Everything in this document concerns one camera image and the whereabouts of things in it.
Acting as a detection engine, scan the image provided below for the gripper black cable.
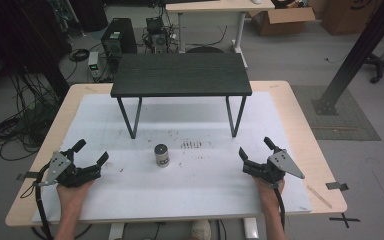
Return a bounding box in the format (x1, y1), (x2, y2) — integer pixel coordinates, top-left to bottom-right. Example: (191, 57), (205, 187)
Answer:
(19, 163), (54, 240)
(273, 179), (287, 232)

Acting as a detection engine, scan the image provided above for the light wooden table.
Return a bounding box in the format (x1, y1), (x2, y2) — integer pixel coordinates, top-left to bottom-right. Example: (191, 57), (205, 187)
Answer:
(5, 80), (348, 228)

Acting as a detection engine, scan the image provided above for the open cardboard box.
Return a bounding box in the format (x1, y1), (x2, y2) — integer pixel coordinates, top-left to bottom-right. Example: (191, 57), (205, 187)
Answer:
(250, 6), (316, 37)

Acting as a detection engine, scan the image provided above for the black electronics box with wires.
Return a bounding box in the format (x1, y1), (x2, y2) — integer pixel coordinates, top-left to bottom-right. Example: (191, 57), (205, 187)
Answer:
(142, 16), (178, 54)

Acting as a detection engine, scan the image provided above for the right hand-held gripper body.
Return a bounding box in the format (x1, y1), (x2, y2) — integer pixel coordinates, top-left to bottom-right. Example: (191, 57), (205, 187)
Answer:
(241, 147), (306, 188)

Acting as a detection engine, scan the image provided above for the black tape strip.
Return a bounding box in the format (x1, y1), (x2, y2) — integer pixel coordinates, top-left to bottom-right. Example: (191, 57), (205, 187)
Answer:
(325, 181), (350, 192)
(15, 171), (40, 182)

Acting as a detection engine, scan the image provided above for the black office chair base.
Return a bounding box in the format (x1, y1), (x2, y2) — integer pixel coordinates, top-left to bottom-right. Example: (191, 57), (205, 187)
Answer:
(364, 52), (384, 85)

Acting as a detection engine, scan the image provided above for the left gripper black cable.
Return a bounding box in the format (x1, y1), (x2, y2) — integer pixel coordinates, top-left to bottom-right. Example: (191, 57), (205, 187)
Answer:
(19, 163), (54, 240)

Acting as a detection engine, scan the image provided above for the white foam mat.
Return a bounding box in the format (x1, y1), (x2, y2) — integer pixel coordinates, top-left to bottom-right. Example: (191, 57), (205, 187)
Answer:
(32, 91), (313, 224)

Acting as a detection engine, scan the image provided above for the grey power supply unit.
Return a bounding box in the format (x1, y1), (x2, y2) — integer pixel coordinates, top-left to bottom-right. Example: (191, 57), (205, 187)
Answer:
(87, 51), (102, 80)

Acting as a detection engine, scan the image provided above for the small silver can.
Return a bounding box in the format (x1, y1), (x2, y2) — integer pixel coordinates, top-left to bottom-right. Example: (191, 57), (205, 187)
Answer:
(153, 143), (171, 168)

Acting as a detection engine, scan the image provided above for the large closed cardboard box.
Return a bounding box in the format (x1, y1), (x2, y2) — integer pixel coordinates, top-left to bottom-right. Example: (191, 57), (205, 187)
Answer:
(320, 0), (383, 36)

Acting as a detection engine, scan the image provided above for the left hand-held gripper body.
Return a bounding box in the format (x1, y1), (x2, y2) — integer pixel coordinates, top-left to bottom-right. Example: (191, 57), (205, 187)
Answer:
(34, 149), (102, 189)

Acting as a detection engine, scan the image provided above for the person's left hand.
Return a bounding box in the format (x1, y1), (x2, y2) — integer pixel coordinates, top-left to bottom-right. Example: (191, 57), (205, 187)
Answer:
(56, 179), (95, 215)

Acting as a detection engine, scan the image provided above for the white table leg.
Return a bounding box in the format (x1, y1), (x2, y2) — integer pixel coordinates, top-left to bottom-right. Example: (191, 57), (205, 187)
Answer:
(242, 217), (260, 240)
(107, 222), (125, 240)

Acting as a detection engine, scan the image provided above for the black computer tower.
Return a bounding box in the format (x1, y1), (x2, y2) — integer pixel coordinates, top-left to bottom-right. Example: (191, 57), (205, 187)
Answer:
(100, 17), (138, 74)

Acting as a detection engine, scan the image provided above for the black wooden shelf riser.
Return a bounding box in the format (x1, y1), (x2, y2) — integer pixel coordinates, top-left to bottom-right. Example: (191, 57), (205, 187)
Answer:
(110, 52), (253, 140)

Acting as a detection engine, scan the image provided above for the person's right hand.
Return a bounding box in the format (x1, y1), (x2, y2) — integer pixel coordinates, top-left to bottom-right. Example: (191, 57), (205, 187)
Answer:
(252, 176), (286, 213)

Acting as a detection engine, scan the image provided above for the grey floor mat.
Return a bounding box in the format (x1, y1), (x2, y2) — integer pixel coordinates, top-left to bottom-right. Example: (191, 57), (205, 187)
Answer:
(291, 84), (382, 142)

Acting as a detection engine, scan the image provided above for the coiled black cable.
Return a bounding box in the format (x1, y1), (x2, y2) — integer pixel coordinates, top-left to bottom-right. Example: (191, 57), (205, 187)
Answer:
(68, 48), (91, 63)

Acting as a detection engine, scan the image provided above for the black metal post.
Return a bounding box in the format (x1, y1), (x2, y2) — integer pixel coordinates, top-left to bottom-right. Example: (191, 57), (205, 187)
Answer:
(311, 0), (384, 116)

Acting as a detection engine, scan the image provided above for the tangle of black cables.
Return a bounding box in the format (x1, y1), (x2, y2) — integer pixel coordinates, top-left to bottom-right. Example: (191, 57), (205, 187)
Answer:
(0, 71), (63, 162)

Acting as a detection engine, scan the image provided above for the white-legged wooden desk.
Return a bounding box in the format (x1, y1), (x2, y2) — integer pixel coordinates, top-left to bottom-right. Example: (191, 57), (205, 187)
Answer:
(164, 0), (276, 69)

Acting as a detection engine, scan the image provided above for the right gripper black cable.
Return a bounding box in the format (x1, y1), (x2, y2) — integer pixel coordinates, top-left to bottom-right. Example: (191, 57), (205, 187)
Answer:
(273, 179), (287, 232)

